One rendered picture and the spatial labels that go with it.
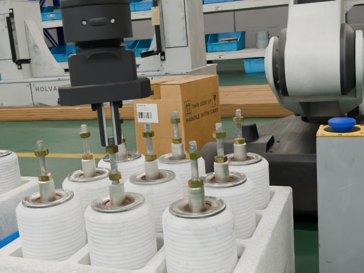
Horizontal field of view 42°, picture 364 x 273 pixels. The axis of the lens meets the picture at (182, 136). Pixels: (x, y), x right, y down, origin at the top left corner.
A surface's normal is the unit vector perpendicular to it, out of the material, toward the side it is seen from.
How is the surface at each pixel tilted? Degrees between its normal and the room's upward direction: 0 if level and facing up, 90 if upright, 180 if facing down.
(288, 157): 46
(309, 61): 83
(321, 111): 80
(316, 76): 112
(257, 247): 0
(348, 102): 150
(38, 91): 90
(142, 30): 90
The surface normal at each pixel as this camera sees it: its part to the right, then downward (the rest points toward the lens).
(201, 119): 0.84, 0.04
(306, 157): -0.31, -0.52
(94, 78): 0.21, 0.19
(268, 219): -0.08, -0.97
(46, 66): -0.36, 0.22
